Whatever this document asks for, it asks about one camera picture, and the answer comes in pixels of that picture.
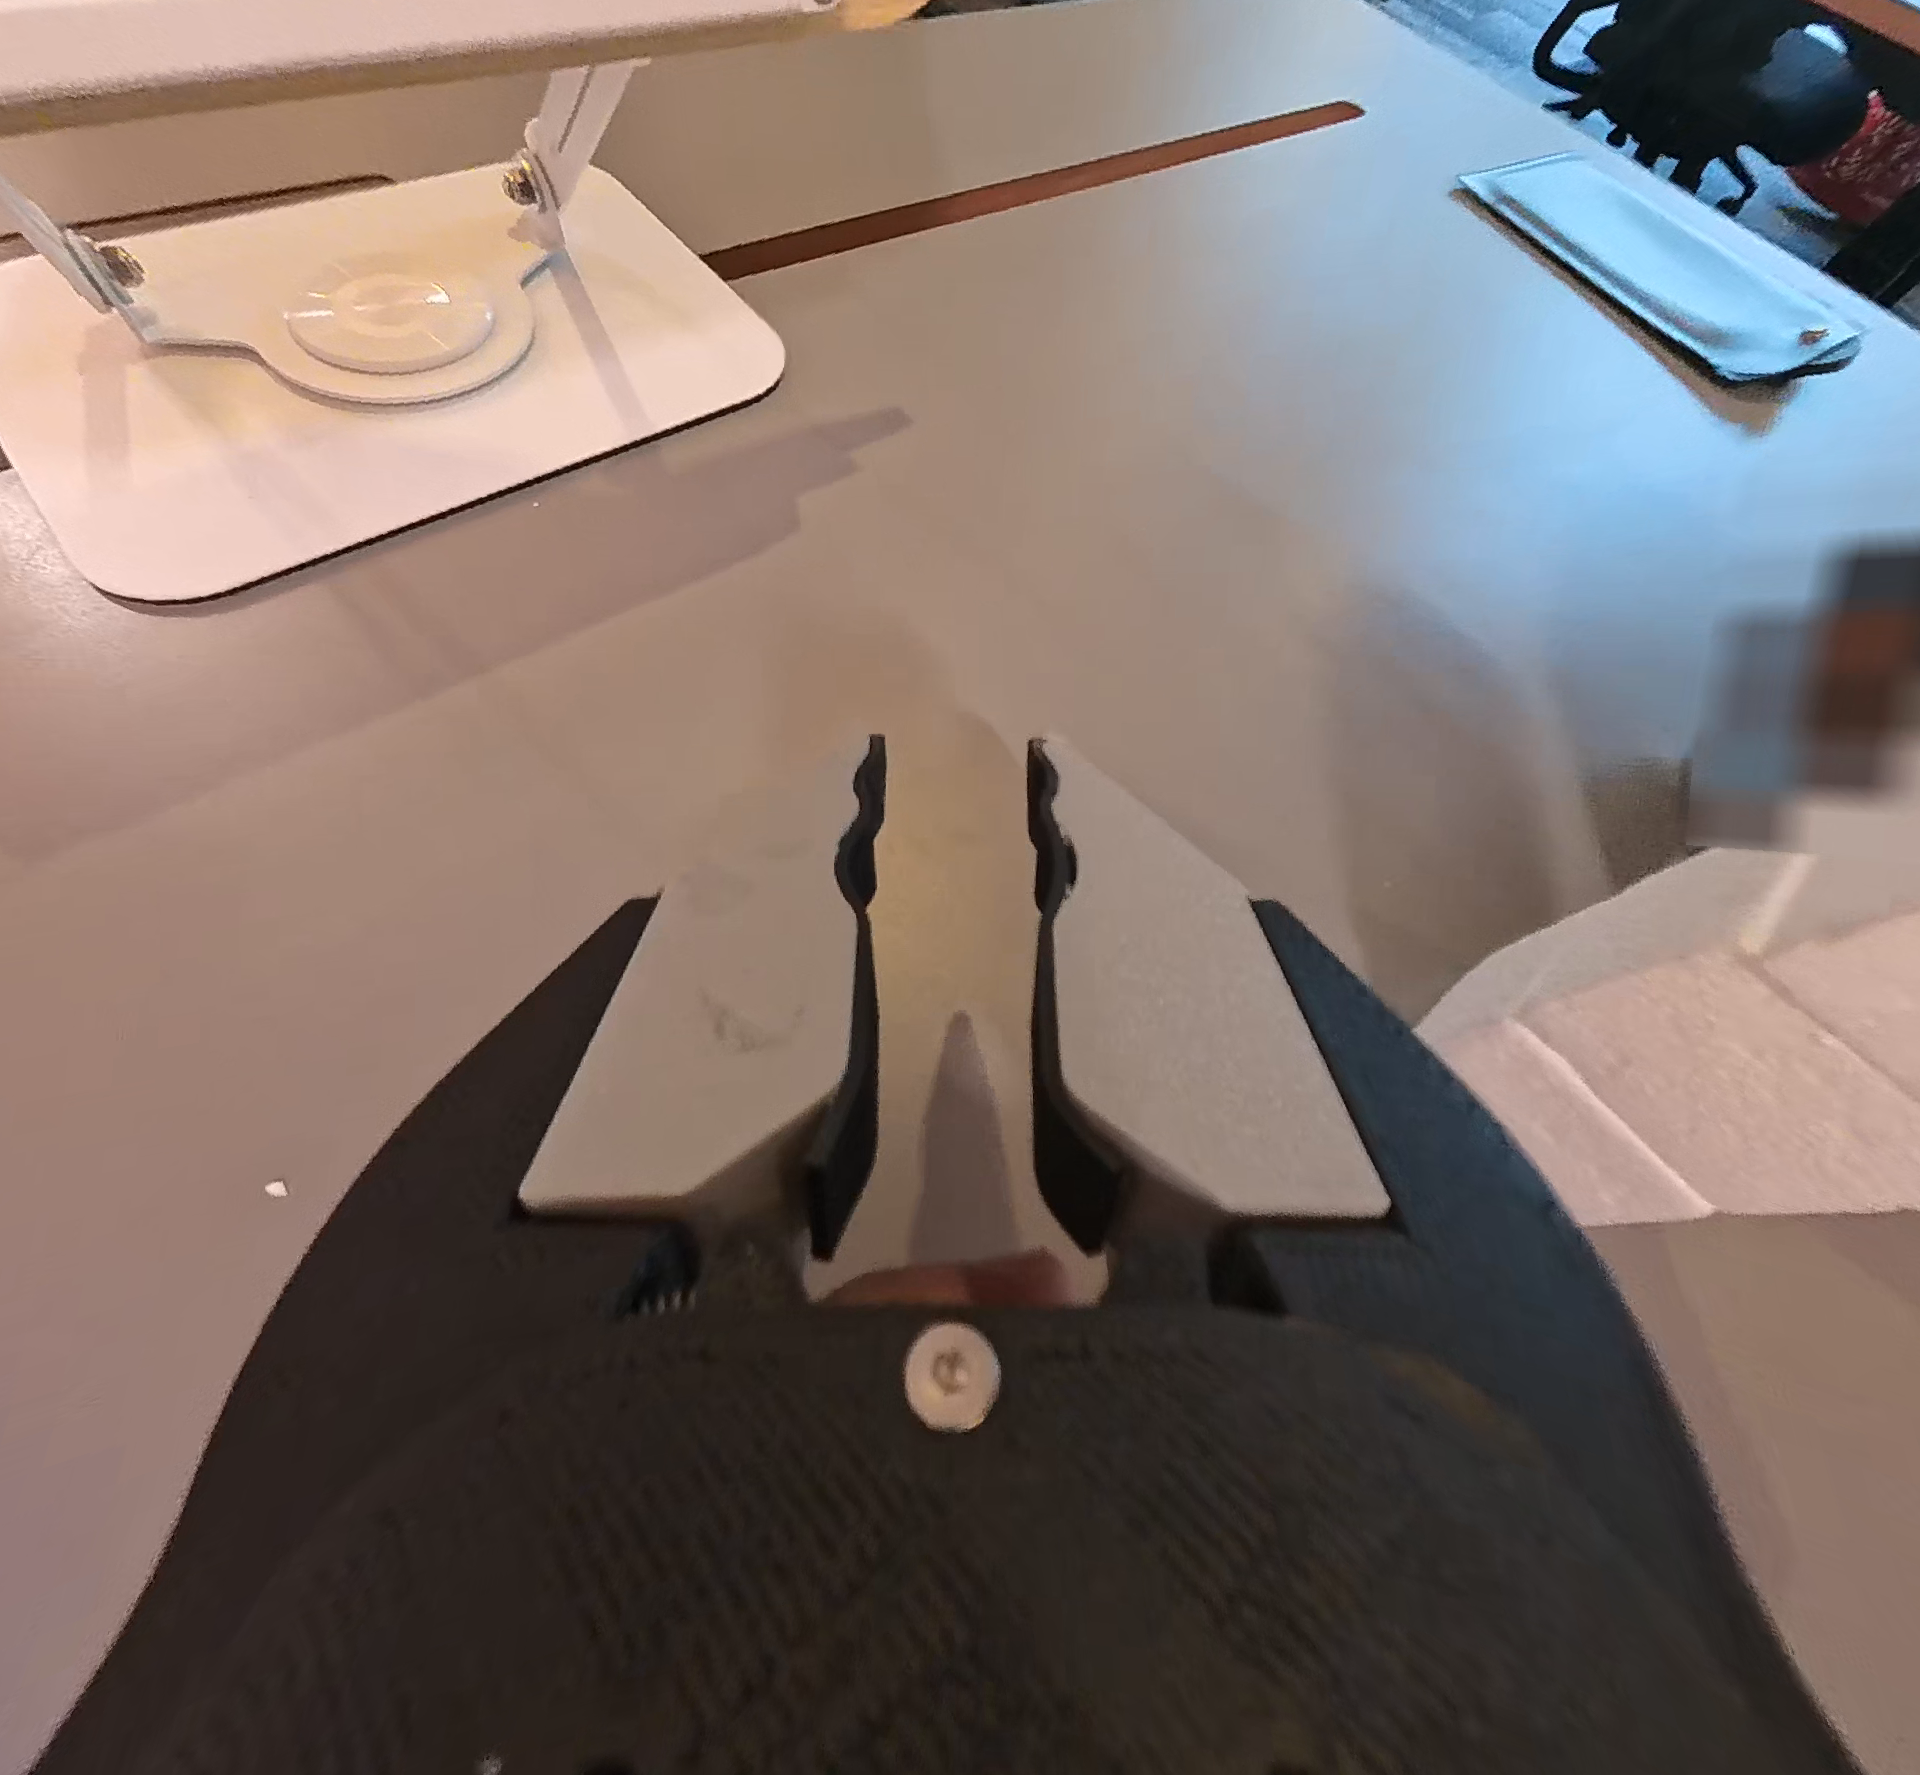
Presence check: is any black office chair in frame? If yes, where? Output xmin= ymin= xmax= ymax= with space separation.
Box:
xmin=1539 ymin=0 xmax=1878 ymax=207

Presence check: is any grey flat pouch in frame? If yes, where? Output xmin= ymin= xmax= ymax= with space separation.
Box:
xmin=1457 ymin=153 xmax=1864 ymax=390

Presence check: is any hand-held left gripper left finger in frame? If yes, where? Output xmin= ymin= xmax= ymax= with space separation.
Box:
xmin=517 ymin=732 xmax=888 ymax=1262

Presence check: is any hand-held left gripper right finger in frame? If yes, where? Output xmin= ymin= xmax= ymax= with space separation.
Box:
xmin=1026 ymin=732 xmax=1390 ymax=1262

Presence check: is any white hard foam cube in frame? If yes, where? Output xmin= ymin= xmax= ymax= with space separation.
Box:
xmin=1412 ymin=934 xmax=1920 ymax=1224
xmin=1638 ymin=845 xmax=1920 ymax=1054

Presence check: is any white document stand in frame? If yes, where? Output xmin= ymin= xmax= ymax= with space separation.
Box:
xmin=0 ymin=0 xmax=843 ymax=603

